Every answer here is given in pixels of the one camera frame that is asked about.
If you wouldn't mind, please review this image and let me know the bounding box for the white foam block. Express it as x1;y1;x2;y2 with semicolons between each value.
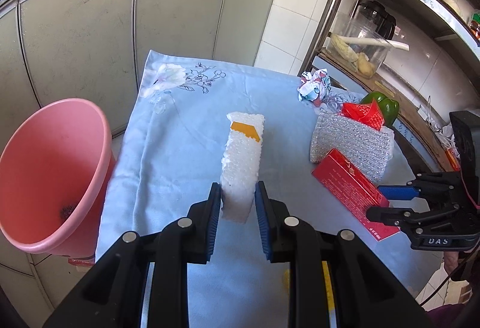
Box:
219;111;266;224

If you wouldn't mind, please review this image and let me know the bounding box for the potato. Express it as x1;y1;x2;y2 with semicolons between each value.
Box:
356;53;376;75

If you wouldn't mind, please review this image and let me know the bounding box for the white ladle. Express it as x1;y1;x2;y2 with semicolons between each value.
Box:
343;36;409;51

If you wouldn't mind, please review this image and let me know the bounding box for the black blender jug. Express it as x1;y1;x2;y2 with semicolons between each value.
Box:
350;1;396;47

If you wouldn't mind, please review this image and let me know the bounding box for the pink plastic bucket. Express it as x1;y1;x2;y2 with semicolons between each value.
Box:
0;98;117;261

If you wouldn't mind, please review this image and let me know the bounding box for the silver bubble mailer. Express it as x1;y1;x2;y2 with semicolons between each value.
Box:
310;111;396;186

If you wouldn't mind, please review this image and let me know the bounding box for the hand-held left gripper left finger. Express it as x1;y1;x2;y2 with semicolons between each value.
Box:
43;181;223;328

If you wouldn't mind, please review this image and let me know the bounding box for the long red cardboard box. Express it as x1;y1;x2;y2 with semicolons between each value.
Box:
311;148;402;242

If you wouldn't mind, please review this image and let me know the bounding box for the printed paper ball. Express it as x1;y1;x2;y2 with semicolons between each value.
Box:
296;68;332;107

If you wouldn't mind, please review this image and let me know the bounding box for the grey kitchen cabinet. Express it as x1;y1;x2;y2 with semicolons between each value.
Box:
0;0;286;276

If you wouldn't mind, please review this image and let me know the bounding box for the white plastic bag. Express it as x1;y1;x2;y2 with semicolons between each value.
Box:
439;121;460;150

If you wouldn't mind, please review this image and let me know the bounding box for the red plastic wrapper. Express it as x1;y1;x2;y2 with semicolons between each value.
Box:
337;100;387;131

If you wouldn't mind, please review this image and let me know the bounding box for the green bell pepper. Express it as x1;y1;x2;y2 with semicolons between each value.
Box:
359;91;400;128

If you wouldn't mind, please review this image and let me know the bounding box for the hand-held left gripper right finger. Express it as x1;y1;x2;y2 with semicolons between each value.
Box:
255;181;432;328

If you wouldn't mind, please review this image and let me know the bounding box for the clear plastic container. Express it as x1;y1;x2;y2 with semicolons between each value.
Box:
324;14;391;80

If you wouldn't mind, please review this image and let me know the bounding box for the yellow foam fruit net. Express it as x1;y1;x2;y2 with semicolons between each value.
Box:
283;262;335;328

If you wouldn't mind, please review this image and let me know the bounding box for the light blue floral cloth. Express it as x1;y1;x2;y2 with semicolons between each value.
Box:
95;49;447;328

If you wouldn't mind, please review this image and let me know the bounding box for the cardboard sheet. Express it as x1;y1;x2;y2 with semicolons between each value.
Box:
319;50;458;171

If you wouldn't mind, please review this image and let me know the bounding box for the steel wool scrubber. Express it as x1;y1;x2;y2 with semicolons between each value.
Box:
58;203;77;220

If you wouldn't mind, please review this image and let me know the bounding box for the corn cob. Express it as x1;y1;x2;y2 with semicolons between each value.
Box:
330;34;361;64

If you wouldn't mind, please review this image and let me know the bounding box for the person's right hand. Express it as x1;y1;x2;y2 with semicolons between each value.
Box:
443;251;461;275

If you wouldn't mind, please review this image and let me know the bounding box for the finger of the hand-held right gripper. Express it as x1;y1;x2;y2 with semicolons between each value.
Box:
365;205;424;229
377;180;462;202

